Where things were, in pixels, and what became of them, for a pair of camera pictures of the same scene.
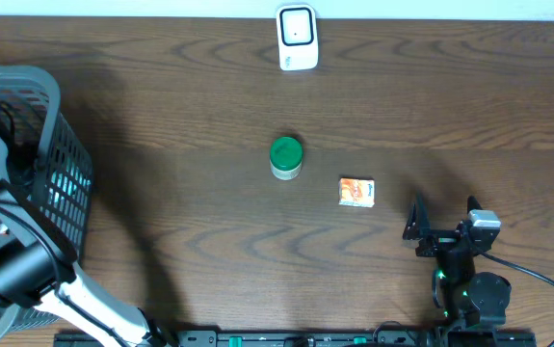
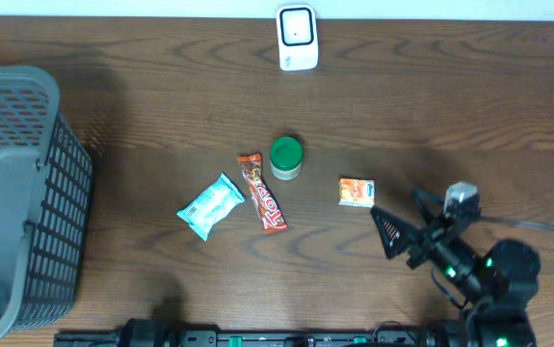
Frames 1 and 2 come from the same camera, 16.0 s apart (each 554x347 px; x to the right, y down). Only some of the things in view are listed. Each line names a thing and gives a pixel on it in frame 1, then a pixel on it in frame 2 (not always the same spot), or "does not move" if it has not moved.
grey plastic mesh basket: x=47 y=166 does not move
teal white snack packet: x=68 y=184 to x=214 y=202
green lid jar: x=285 y=157 does not move
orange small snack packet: x=356 y=192 does not move
